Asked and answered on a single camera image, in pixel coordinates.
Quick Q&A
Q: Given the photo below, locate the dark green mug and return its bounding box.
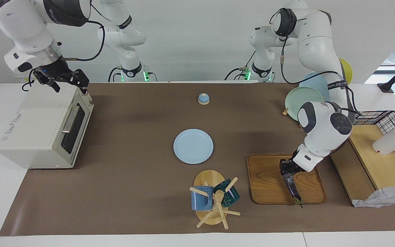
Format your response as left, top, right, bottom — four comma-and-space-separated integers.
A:
213, 178, 240, 208

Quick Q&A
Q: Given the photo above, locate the brown table mat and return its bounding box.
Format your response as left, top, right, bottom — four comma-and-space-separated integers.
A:
0, 82, 395, 237

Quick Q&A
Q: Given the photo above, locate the black power cord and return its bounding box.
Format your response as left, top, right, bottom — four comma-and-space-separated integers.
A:
21, 69, 37, 92

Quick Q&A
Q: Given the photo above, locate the white checked cloth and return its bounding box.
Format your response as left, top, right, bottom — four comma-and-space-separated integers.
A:
353, 137, 395, 208

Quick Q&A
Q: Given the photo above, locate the wooden tray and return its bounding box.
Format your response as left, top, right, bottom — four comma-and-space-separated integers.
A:
247, 154, 328, 205

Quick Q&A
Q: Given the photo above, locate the wooden two-tier shelf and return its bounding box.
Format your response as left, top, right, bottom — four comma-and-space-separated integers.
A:
329, 124, 395, 206

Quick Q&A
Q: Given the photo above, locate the blue mug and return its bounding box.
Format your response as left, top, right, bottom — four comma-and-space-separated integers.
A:
190, 185, 215, 211

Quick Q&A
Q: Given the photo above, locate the small light blue plate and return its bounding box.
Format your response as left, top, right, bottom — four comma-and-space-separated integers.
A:
173, 129, 214, 165

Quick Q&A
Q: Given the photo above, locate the white cup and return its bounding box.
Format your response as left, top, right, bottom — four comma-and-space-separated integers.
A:
372, 127, 395, 156

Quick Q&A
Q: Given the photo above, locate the wooden mug tree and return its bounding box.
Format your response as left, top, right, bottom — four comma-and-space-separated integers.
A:
189, 169, 242, 230

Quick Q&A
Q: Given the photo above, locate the beige toaster oven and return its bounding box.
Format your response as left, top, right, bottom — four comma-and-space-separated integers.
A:
0, 83, 95, 169

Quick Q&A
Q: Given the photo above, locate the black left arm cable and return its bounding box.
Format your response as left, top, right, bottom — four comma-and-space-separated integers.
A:
279, 33, 361, 114

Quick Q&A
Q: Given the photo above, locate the wooden plate rack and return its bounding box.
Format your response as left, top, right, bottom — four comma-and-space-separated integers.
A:
282, 107, 303, 128

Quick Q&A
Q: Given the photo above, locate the glass oven door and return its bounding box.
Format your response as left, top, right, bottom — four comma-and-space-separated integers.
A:
52, 97, 92, 169

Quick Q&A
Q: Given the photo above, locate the white power strip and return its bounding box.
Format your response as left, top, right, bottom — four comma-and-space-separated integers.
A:
15, 70, 35, 84

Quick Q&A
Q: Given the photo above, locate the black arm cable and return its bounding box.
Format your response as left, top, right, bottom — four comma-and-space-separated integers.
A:
279, 33, 361, 114
60, 19, 106, 62

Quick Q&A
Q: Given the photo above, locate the pale green plate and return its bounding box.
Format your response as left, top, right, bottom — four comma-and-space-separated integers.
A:
284, 86, 317, 121

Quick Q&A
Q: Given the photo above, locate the yellow plate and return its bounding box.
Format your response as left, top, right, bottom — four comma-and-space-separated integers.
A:
338, 58, 354, 86

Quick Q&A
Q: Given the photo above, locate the large light blue plate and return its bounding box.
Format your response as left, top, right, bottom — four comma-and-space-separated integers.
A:
299, 71, 332, 102

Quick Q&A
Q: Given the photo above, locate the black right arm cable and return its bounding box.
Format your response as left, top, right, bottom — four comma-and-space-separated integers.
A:
60, 19, 106, 62

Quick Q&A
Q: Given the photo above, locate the black wire basket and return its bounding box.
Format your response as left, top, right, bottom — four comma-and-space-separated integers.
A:
350, 110, 395, 183

